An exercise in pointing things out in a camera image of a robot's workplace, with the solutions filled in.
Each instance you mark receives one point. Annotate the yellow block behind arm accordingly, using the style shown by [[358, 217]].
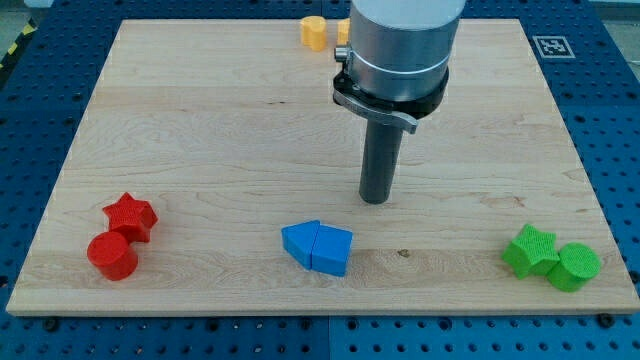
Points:
[[343, 27]]

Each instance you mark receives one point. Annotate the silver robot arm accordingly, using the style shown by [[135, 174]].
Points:
[[395, 63]]

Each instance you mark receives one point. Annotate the blue triangle block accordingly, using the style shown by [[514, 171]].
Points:
[[299, 239]]

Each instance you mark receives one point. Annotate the blue cube block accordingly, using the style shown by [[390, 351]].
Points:
[[331, 251]]

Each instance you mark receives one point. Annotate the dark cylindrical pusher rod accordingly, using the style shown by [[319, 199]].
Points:
[[381, 148]]

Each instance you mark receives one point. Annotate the yellow heart block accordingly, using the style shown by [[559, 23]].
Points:
[[313, 32]]

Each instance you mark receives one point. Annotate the red star block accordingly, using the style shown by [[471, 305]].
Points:
[[132, 218]]

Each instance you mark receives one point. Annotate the red cylinder block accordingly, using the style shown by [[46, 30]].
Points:
[[112, 255]]

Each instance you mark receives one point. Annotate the green star block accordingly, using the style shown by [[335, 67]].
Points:
[[531, 252]]

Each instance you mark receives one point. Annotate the white fiducial marker tag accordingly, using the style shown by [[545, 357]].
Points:
[[553, 47]]

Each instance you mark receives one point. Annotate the green cylinder block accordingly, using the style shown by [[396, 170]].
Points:
[[578, 264]]

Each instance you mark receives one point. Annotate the yellow black hazard tape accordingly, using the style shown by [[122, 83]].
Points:
[[18, 47]]

